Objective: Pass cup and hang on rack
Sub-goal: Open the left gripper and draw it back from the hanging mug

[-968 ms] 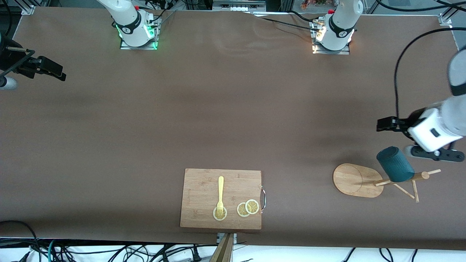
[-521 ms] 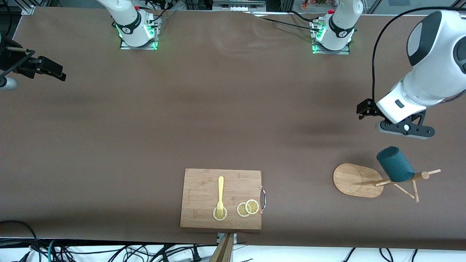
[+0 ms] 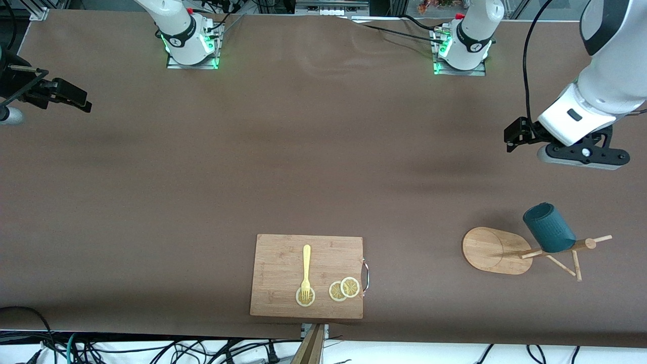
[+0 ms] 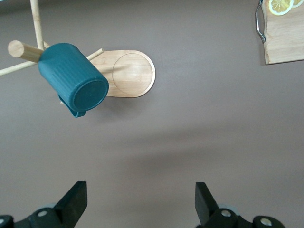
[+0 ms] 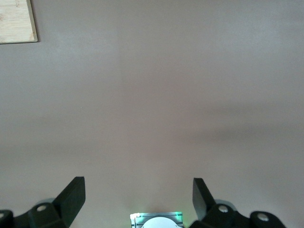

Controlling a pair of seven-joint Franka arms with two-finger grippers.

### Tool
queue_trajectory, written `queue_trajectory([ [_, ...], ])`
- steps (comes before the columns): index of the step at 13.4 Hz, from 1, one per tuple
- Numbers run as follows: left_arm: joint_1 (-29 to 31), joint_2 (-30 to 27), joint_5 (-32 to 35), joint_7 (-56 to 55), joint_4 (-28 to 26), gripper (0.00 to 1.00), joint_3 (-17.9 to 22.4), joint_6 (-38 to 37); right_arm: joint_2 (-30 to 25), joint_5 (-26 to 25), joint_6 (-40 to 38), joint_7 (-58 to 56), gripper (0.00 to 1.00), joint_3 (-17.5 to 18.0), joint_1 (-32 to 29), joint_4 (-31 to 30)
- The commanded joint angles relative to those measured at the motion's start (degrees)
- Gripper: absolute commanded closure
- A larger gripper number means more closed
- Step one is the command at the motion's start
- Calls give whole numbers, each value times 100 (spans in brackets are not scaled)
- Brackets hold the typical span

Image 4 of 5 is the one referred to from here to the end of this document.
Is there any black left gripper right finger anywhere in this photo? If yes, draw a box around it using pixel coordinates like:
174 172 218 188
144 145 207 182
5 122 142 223
195 182 285 228

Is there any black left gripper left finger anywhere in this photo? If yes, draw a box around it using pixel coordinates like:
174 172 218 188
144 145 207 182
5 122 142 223
0 181 88 228

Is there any teal cup yellow inside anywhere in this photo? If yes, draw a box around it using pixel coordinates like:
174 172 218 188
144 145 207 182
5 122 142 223
38 42 109 119

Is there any wooden cup rack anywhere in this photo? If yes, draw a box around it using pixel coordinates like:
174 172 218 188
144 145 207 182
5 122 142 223
0 0 156 107

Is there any brown table cover sheet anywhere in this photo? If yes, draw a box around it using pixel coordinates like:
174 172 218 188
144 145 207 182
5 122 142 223
0 0 304 228

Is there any wooden cutting board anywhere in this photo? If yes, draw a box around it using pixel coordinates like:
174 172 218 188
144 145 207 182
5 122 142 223
260 0 304 65

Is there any metal cutting board handle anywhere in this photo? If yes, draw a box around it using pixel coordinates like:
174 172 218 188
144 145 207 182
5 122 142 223
255 0 266 44

